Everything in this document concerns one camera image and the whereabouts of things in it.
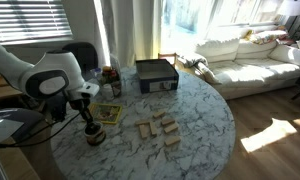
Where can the clear condiment caddy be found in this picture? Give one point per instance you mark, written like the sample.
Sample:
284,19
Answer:
110,87

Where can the dark blue cardboard box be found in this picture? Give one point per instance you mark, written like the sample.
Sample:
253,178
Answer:
156,75

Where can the wooden block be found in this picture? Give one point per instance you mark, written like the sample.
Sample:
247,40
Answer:
143,131
172,140
142,122
171,127
153,128
167,121
159,113

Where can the grey throw blanket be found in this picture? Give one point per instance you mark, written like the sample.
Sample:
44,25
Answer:
191,60

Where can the yellow lid jar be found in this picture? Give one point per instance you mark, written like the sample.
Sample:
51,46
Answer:
106,70

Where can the white sofa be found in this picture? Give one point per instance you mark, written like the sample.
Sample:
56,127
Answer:
253,63

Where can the yellow bordered magazine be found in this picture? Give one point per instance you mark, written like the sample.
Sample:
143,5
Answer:
106,112

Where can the dark grey chair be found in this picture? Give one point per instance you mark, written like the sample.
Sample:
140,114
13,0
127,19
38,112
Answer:
85,56

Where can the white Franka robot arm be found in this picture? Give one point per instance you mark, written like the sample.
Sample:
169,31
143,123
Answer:
40,76

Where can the patterned throw pillow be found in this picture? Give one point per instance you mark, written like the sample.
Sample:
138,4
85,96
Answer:
266,36

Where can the wooden desk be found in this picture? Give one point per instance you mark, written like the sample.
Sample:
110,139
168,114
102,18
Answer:
3,90

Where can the white floor lamp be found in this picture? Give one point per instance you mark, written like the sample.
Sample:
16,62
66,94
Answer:
291,10

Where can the wooden chair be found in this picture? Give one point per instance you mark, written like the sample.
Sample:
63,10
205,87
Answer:
166,57

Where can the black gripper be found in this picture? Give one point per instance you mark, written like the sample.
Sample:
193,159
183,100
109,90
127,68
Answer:
79,106

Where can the grey rounded robot base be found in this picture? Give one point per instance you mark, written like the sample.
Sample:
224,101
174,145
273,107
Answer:
13,123

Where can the white window blinds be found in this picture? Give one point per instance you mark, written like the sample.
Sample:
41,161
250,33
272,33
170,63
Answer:
30,20

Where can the sheer white curtain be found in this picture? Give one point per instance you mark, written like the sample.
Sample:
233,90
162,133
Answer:
133,30

